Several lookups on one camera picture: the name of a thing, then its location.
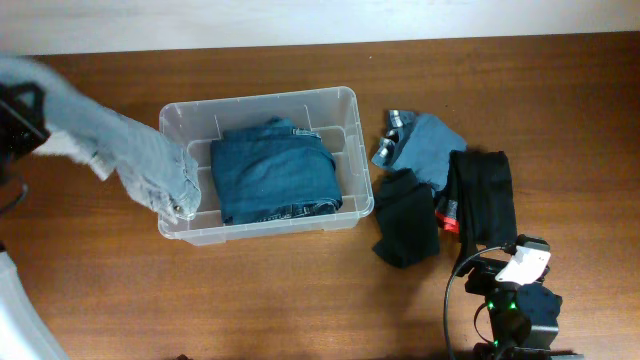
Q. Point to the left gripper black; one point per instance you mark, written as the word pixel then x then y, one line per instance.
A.
pixel 25 127

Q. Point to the black folded garment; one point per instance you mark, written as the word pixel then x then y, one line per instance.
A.
pixel 404 210

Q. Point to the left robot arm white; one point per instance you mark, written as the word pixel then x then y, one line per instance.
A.
pixel 24 334

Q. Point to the black garment with red trim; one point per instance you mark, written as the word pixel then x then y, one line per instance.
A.
pixel 477 202

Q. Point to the light blue jeans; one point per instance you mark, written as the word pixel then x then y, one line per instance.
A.
pixel 155 171

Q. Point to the dark blue jeans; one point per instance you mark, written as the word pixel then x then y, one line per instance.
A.
pixel 273 171

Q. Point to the blue grey folded garment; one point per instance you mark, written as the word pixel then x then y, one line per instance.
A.
pixel 419 142

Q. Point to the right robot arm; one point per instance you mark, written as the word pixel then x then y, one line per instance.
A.
pixel 523 314

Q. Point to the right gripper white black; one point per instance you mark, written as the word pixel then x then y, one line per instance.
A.
pixel 484 270

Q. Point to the clear plastic storage bin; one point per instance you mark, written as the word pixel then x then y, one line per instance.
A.
pixel 330 112

